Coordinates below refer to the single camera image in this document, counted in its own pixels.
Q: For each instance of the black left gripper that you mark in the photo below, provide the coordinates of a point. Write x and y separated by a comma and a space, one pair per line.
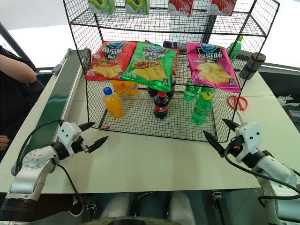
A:
78, 144

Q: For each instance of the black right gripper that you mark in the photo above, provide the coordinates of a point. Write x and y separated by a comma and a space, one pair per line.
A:
235, 146

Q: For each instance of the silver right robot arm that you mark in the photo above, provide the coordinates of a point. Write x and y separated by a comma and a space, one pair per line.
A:
274, 171

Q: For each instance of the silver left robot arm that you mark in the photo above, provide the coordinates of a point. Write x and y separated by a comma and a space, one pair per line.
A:
35, 164

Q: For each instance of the person's bare forearm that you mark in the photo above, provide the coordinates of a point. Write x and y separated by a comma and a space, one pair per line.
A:
16, 69

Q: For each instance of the green conveyor belt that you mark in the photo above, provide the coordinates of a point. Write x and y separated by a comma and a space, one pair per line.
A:
58, 93

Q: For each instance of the person's bare hand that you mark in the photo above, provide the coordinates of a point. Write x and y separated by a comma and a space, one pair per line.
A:
4, 142

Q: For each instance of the green soda bottle yellow cap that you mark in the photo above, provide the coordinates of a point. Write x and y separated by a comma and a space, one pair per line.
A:
201, 110

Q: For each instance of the orange soda bottle blue cap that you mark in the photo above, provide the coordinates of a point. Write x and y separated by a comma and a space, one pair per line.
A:
113, 105

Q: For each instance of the magenta potato chips bag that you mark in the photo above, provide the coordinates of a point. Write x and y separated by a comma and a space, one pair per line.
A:
212, 68

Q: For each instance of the cola bottle red cap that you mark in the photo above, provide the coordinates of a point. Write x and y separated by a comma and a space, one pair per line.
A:
161, 106

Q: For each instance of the black and white sneaker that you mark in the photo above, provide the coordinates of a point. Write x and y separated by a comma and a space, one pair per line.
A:
287, 99

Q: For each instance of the black cylindrical container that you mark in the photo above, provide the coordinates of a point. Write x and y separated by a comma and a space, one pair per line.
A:
253, 66

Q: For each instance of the grey rounded robot leg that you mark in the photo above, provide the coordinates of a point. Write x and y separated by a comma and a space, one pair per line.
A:
116, 207
181, 206

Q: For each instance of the red potato chips bag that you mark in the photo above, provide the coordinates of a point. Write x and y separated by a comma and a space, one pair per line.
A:
110, 58

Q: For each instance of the person's black clothed body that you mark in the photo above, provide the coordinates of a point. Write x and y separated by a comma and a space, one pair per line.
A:
14, 107

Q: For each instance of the green bottle with green cap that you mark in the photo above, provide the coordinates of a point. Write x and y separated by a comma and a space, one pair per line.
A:
235, 50

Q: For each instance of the green potato chips bag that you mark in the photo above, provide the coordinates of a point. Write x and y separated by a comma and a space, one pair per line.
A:
150, 68

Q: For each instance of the red snack packet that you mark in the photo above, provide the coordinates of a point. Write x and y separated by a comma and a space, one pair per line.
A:
181, 51

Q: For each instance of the purple snack packet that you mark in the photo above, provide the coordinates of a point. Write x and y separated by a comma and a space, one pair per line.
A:
171, 44

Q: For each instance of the dark metal bar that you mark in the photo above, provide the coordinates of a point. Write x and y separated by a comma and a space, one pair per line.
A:
16, 45

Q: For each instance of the strawberry milk carton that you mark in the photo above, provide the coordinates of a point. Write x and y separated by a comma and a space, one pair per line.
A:
180, 7
222, 7

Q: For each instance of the green apple juice carton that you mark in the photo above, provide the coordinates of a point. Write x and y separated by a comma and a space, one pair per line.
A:
137, 6
100, 5

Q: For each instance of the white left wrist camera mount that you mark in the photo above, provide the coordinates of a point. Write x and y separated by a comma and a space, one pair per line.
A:
68, 134

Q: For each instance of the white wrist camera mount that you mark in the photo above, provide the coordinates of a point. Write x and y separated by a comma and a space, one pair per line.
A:
250, 136
68, 134

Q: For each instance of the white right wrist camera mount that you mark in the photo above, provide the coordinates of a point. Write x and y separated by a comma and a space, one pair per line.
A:
250, 136

